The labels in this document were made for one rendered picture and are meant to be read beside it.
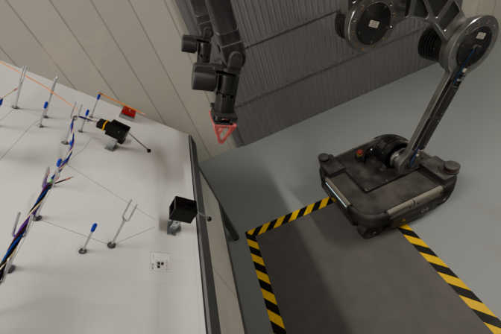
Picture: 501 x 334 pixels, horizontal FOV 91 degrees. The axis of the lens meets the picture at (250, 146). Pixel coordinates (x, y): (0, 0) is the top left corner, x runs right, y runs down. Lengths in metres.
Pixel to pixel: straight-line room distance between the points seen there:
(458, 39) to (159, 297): 1.37
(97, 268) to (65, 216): 0.15
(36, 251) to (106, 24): 1.72
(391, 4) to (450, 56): 0.40
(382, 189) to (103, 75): 2.07
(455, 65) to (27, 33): 2.44
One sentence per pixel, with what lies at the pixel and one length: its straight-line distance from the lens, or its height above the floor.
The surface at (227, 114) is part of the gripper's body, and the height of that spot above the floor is 1.12.
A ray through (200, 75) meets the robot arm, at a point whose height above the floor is 1.25.
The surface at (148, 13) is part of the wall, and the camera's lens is 2.11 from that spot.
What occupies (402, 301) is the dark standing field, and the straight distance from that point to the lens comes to 1.56.
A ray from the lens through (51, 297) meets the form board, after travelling 0.61.
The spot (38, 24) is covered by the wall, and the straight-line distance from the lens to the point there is 2.26.
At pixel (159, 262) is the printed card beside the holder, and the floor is 0.95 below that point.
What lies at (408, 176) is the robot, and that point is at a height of 0.24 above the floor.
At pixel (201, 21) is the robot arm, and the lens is 1.15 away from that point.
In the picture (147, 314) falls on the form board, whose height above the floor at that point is 0.97.
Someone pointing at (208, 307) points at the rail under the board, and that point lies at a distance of 0.68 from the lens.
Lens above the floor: 1.45
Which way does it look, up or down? 36 degrees down
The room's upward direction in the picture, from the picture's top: 21 degrees counter-clockwise
